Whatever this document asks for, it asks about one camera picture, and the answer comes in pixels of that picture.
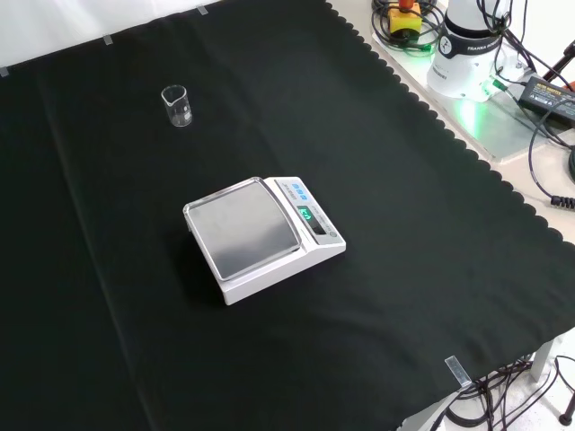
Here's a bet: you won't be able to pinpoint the clear glass beaker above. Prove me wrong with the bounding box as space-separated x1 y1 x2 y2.
161 84 193 129

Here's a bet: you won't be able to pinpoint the white electronic balance steel pan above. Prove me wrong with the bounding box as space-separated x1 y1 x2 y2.
182 175 348 307

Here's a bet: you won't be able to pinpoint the black bench cloth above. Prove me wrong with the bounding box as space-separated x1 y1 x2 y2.
0 0 575 431

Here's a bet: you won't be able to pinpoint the yellow stop button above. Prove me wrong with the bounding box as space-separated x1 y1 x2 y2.
388 0 424 38

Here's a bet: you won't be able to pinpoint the black power adapter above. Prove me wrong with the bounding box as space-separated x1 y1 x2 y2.
517 75 575 129

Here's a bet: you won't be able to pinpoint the grey bench leg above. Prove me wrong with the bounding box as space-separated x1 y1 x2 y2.
529 339 556 384

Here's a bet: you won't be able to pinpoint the black orange tripod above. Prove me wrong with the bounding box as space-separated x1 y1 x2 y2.
537 39 575 92

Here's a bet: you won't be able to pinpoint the grey bench frame rail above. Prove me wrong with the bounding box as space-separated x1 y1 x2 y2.
399 388 460 431

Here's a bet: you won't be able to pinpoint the black cables under bench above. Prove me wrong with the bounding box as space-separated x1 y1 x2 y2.
448 354 575 431

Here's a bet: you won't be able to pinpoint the black cable with ribbed plug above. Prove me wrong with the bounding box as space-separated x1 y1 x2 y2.
526 107 575 208

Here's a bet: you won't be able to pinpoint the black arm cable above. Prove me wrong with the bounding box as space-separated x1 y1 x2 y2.
475 0 541 84

